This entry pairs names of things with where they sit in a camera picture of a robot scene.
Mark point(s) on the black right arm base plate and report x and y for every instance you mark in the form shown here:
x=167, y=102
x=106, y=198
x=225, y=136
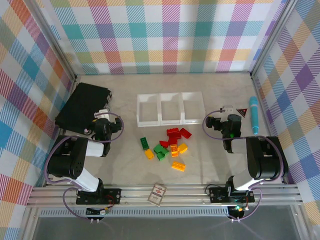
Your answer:
x=216, y=195

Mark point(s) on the red Lego brick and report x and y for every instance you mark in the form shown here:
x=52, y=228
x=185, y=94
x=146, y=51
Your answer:
x=173, y=130
x=186, y=133
x=173, y=141
x=173, y=135

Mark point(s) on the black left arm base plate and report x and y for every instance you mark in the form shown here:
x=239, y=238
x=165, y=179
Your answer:
x=112, y=196

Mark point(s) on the red Lego wedge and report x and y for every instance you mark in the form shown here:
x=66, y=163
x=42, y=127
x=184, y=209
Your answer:
x=163, y=144

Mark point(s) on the aluminium frame post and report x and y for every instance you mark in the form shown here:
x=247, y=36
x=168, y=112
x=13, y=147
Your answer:
x=56, y=43
x=272, y=37

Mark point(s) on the orange-yellow Lego plate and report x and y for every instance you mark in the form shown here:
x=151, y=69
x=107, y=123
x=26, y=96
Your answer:
x=178, y=166

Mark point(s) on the long green Lego brick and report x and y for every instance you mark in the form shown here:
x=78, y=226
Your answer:
x=144, y=143

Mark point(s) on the black red triangular piece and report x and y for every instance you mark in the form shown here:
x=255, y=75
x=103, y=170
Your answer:
x=243, y=112

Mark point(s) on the playing card box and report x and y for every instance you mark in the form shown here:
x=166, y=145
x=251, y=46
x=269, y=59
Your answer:
x=157, y=195

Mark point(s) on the yellow Lego brick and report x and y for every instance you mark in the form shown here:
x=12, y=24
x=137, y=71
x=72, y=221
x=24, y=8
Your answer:
x=149, y=154
x=183, y=148

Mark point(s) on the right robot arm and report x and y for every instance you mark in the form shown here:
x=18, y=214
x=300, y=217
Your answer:
x=265, y=160

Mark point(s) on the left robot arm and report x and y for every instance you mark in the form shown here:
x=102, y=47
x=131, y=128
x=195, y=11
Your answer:
x=67, y=160

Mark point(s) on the transparent orange Lego piece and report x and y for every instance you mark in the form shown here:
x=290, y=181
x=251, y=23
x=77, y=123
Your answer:
x=174, y=151

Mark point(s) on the teal marker pen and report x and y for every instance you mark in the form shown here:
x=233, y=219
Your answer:
x=254, y=115

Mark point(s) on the plaid backdrop cloth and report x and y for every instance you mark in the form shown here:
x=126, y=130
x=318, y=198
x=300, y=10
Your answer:
x=160, y=37
x=300, y=100
x=20, y=100

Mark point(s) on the small controller board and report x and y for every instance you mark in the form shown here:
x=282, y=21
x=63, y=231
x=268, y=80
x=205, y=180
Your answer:
x=96, y=212
x=237, y=209

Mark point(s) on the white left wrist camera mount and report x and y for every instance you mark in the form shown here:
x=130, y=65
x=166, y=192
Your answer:
x=102, y=114

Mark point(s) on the black hard case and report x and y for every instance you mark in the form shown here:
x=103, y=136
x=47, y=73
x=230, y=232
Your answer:
x=80, y=107

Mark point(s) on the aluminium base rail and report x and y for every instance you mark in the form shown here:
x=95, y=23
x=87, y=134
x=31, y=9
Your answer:
x=185, y=196

